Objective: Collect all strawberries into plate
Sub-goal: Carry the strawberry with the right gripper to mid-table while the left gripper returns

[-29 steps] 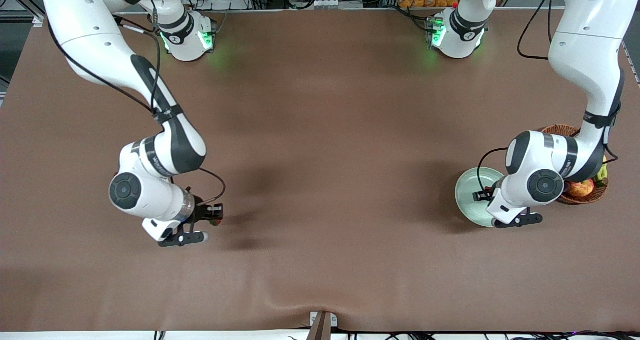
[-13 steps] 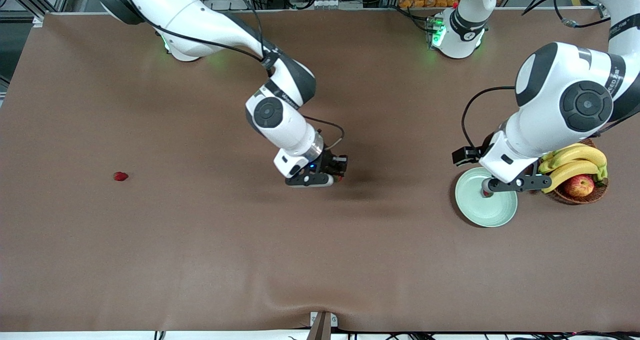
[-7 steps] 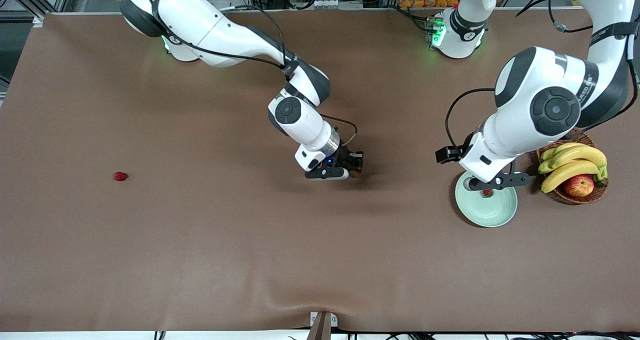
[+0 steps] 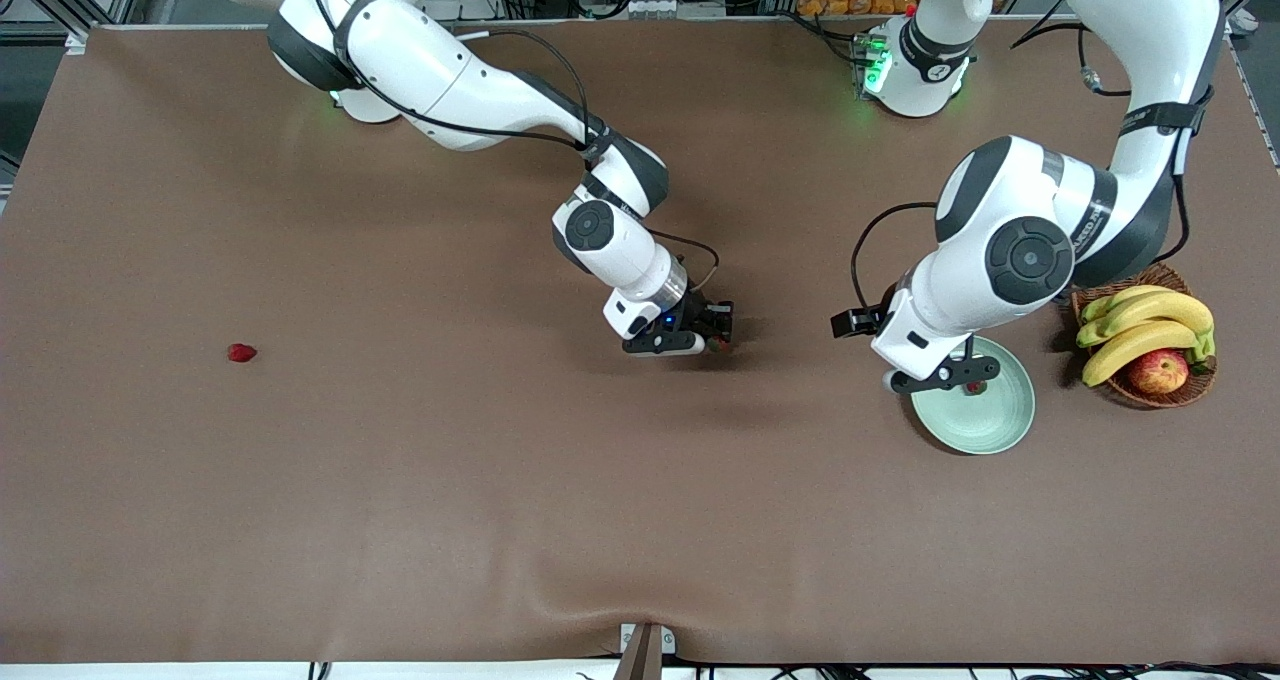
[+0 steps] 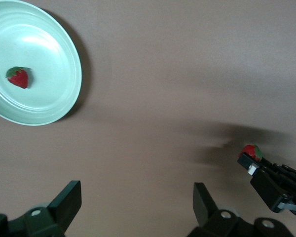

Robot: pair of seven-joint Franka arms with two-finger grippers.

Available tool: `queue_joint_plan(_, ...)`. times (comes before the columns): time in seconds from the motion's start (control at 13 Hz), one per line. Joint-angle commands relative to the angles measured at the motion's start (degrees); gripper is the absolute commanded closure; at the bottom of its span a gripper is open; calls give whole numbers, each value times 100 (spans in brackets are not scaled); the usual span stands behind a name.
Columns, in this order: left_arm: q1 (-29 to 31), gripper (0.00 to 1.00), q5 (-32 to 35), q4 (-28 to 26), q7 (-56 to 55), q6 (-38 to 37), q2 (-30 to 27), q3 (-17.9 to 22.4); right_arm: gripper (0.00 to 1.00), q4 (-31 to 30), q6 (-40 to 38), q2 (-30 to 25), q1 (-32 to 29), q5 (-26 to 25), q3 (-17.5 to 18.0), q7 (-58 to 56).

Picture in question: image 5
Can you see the brown table cloth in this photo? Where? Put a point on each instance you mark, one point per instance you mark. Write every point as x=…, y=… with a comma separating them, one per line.
x=162, y=86

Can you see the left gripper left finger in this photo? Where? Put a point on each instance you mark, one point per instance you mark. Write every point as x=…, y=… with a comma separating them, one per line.
x=64, y=202

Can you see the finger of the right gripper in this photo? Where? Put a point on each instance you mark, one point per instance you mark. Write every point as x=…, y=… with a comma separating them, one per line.
x=286, y=171
x=271, y=192

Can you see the red strawberry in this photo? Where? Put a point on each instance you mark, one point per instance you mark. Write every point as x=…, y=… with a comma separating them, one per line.
x=250, y=150
x=19, y=79

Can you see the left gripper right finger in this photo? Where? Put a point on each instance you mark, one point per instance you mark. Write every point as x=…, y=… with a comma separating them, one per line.
x=202, y=205

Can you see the pale green round plate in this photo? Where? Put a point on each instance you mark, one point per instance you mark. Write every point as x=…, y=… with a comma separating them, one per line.
x=39, y=49

